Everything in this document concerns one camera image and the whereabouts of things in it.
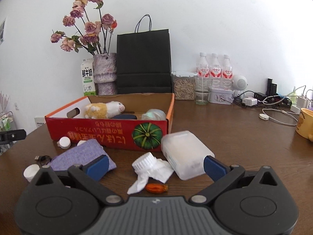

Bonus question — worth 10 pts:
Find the purple knitted cloth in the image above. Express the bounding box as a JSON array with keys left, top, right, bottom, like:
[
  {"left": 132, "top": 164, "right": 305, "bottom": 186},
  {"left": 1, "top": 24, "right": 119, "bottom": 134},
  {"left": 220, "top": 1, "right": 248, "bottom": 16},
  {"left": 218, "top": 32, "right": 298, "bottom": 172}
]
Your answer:
[{"left": 49, "top": 139, "right": 117, "bottom": 171}]

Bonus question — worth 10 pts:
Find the frosted plastic storage box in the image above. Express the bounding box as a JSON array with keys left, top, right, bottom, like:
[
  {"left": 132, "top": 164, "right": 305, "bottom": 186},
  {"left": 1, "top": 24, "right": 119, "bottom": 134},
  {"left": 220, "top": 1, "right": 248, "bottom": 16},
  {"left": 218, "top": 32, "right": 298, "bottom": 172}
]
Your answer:
[{"left": 161, "top": 130, "right": 215, "bottom": 180}]

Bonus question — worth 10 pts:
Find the small white round cup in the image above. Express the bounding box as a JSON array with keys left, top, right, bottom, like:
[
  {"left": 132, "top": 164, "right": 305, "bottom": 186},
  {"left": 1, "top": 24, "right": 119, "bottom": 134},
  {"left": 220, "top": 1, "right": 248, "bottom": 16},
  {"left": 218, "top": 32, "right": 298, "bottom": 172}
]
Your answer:
[{"left": 23, "top": 164, "right": 40, "bottom": 182}]

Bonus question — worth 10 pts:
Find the black braided usb cable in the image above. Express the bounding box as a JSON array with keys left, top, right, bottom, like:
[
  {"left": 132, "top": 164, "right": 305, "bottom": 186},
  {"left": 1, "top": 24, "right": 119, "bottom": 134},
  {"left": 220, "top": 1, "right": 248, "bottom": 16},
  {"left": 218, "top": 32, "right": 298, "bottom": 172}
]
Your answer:
[{"left": 33, "top": 155, "right": 53, "bottom": 166}]

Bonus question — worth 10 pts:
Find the white ribbed bottle cap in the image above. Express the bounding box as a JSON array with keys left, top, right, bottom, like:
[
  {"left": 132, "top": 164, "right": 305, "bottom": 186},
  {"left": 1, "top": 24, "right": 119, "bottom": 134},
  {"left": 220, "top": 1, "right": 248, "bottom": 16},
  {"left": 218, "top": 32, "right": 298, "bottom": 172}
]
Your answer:
[{"left": 132, "top": 152, "right": 157, "bottom": 174}]

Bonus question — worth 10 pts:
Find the white tissue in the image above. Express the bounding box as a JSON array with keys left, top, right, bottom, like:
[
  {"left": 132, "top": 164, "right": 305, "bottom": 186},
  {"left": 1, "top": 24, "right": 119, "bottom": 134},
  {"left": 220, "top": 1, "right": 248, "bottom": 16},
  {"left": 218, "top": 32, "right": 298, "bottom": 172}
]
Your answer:
[{"left": 127, "top": 159, "right": 174, "bottom": 195}]

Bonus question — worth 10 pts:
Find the navy blue zip pouch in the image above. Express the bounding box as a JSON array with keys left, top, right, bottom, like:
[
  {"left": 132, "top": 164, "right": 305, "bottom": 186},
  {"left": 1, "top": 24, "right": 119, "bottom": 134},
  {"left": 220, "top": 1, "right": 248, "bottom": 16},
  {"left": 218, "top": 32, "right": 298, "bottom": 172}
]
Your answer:
[{"left": 113, "top": 114, "right": 137, "bottom": 120}]

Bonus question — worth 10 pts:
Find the white yellow plush hamster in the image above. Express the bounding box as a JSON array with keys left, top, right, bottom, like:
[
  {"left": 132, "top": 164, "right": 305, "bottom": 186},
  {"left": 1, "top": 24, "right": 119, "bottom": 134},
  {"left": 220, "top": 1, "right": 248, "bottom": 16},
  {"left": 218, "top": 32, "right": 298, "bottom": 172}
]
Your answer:
[{"left": 84, "top": 101, "right": 125, "bottom": 119}]

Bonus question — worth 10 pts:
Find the translucent plastic bag ball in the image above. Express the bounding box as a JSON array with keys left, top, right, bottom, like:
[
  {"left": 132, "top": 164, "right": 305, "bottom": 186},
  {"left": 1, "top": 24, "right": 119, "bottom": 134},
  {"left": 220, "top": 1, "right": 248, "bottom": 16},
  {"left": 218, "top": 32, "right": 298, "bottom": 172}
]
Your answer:
[{"left": 141, "top": 109, "right": 166, "bottom": 121}]

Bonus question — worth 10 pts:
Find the small white lidded jar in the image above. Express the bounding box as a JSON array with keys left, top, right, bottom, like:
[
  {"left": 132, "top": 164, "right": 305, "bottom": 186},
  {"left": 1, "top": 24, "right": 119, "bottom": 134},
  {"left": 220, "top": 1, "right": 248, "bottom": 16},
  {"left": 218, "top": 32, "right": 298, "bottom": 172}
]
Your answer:
[{"left": 57, "top": 136, "right": 71, "bottom": 149}]

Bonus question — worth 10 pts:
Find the red pumpkin cardboard box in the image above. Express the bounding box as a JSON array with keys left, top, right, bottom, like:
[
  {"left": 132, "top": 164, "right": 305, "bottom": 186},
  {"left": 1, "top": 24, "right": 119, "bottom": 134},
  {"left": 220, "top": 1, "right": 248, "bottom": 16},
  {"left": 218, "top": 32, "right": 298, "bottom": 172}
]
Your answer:
[{"left": 45, "top": 93, "right": 175, "bottom": 152}]

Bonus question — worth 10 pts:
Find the white printed tin box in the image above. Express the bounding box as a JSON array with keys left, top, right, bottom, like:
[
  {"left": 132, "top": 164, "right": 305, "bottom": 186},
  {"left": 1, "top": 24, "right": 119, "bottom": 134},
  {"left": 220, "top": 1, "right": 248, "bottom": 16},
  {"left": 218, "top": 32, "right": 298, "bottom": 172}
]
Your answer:
[{"left": 208, "top": 88, "right": 233, "bottom": 105}]

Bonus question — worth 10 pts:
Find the white charger plug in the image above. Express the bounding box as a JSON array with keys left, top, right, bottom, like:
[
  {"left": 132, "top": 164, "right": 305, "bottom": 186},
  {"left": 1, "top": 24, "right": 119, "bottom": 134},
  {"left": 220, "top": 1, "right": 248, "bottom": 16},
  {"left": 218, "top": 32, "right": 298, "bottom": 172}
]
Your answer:
[{"left": 242, "top": 97, "right": 258, "bottom": 107}]

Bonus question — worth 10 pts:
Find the clear drinking glass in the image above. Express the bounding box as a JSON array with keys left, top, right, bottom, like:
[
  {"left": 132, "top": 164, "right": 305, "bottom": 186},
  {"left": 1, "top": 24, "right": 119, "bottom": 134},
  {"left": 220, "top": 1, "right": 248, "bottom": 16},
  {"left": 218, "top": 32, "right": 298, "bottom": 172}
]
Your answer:
[{"left": 195, "top": 76, "right": 210, "bottom": 105}]

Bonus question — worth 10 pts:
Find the white round speaker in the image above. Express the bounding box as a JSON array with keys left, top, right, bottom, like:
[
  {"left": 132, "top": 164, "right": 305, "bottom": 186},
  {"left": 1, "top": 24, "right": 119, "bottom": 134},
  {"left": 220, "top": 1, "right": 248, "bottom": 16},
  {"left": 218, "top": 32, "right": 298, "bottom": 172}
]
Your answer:
[{"left": 232, "top": 75, "right": 248, "bottom": 97}]

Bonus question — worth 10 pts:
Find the middle water bottle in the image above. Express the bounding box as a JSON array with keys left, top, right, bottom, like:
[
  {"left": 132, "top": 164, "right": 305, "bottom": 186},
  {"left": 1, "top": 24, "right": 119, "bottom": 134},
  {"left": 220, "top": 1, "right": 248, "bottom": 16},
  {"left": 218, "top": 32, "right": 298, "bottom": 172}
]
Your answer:
[{"left": 210, "top": 53, "right": 222, "bottom": 88}]

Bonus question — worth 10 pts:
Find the water bottle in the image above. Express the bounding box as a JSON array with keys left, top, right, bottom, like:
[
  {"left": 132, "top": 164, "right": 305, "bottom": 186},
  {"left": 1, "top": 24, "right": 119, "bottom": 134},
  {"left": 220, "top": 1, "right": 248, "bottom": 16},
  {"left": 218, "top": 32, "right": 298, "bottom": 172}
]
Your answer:
[
  {"left": 197, "top": 52, "right": 210, "bottom": 78},
  {"left": 210, "top": 53, "right": 222, "bottom": 88},
  {"left": 221, "top": 55, "right": 233, "bottom": 90}
]

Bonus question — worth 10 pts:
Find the right water bottle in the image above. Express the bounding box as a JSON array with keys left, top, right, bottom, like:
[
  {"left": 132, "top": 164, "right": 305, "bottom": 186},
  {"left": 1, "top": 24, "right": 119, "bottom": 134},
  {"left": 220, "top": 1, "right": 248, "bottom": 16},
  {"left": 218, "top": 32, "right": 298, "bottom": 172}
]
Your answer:
[{"left": 221, "top": 55, "right": 233, "bottom": 90}]

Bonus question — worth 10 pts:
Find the clear jar of seeds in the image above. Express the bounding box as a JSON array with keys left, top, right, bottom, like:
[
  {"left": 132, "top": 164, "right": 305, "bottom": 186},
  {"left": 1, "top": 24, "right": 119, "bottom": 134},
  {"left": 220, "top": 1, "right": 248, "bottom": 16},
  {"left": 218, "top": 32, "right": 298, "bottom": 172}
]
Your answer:
[{"left": 171, "top": 72, "right": 196, "bottom": 101}]

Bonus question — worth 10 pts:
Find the black power strip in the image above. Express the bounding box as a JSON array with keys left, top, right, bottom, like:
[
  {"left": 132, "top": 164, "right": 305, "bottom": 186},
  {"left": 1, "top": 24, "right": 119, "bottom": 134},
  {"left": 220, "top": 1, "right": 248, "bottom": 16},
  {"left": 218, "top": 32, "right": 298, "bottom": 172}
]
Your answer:
[{"left": 254, "top": 92, "right": 292, "bottom": 107}]

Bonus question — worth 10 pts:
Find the black upright device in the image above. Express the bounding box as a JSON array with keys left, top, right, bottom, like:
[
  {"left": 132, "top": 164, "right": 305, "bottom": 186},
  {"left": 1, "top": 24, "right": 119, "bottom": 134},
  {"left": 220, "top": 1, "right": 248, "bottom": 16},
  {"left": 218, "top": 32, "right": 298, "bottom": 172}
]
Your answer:
[{"left": 266, "top": 78, "right": 277, "bottom": 97}]

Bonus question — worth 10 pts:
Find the yellow mug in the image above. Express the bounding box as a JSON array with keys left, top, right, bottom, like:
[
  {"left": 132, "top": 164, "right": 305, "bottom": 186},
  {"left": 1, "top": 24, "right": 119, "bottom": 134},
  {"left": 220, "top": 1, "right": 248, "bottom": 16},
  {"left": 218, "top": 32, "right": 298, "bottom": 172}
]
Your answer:
[{"left": 296, "top": 108, "right": 313, "bottom": 142}]

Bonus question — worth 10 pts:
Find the white green milk carton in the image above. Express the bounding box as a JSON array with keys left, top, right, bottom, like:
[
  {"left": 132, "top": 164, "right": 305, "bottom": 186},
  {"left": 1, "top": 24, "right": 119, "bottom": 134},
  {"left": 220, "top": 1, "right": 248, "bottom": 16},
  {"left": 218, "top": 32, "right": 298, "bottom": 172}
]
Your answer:
[{"left": 81, "top": 58, "right": 97, "bottom": 96}]

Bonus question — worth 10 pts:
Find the left water bottle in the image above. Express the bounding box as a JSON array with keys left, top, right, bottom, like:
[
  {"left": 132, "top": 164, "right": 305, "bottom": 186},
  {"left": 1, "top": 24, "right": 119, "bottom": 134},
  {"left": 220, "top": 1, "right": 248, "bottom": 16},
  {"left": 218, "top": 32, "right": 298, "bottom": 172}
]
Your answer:
[{"left": 197, "top": 52, "right": 210, "bottom": 78}]

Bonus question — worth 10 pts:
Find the purple textured vase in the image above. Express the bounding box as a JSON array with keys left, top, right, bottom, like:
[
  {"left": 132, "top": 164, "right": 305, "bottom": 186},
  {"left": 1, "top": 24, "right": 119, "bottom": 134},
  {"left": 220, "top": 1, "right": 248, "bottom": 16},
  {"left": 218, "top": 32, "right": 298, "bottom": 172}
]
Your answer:
[{"left": 93, "top": 52, "right": 117, "bottom": 96}]

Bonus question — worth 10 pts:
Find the black paper shopping bag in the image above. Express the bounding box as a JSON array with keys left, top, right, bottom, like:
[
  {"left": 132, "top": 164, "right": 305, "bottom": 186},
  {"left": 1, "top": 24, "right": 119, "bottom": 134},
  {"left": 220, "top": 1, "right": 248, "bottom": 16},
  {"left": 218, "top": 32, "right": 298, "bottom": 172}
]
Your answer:
[{"left": 116, "top": 14, "right": 172, "bottom": 94}]

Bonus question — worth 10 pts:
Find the dried pink rose bouquet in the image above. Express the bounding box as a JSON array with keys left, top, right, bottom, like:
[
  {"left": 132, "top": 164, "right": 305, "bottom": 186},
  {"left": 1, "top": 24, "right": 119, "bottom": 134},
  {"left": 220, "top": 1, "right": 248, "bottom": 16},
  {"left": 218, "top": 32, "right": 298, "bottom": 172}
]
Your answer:
[{"left": 50, "top": 0, "right": 118, "bottom": 56}]

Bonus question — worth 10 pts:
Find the metal wire shelf rack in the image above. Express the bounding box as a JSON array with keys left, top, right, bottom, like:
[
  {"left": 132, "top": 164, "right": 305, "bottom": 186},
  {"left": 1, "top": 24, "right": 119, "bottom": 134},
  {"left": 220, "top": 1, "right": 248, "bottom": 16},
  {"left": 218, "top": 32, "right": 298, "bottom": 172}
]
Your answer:
[{"left": 1, "top": 111, "right": 17, "bottom": 154}]

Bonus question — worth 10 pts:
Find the white cable with puck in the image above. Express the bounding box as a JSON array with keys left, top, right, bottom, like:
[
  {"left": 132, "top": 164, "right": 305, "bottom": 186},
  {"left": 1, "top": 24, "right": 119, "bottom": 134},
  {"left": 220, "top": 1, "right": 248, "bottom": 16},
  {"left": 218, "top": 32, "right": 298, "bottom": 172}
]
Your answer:
[{"left": 259, "top": 107, "right": 299, "bottom": 127}]

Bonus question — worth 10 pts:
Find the wall poster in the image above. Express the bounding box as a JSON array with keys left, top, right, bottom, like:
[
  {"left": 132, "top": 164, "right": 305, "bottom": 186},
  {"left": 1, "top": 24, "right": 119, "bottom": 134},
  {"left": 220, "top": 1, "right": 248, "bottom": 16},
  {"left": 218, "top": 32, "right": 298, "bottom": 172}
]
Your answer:
[{"left": 0, "top": 19, "right": 6, "bottom": 45}]

